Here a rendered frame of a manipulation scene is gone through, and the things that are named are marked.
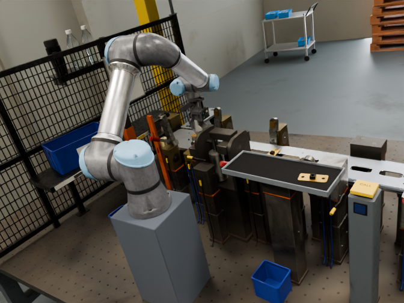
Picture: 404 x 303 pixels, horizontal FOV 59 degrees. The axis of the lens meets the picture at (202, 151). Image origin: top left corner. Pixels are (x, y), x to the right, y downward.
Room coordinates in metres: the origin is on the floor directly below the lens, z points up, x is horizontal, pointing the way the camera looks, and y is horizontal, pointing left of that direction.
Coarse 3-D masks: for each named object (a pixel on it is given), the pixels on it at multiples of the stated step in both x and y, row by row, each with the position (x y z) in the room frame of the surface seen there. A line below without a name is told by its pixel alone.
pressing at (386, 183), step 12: (180, 132) 1.85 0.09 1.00; (192, 132) 1.81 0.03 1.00; (180, 144) 1.69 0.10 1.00; (252, 144) 1.51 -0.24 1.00; (264, 144) 1.48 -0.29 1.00; (276, 144) 1.46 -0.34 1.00; (300, 156) 1.30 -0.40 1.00; (348, 156) 1.22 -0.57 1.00; (348, 168) 1.14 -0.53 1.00; (372, 168) 1.10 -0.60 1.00; (384, 168) 1.09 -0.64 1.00; (396, 168) 1.07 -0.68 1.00; (348, 180) 1.06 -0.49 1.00; (372, 180) 1.03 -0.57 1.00; (384, 180) 1.02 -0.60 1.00; (396, 180) 1.00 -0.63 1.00; (396, 192) 0.95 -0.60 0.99
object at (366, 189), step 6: (360, 180) 0.83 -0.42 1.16; (354, 186) 0.81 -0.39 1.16; (360, 186) 0.80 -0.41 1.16; (366, 186) 0.80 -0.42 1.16; (372, 186) 0.79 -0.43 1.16; (378, 186) 0.79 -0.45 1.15; (354, 192) 0.79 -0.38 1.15; (360, 192) 0.78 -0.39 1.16; (366, 192) 0.77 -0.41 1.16; (372, 192) 0.76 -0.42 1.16
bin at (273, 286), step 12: (264, 264) 0.98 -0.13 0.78; (276, 264) 0.95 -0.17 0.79; (252, 276) 0.92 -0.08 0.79; (264, 276) 0.97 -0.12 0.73; (276, 276) 0.96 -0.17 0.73; (288, 276) 0.90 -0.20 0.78; (264, 288) 0.89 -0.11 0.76; (276, 288) 0.85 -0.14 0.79; (288, 288) 0.89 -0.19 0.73; (276, 300) 0.86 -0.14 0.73
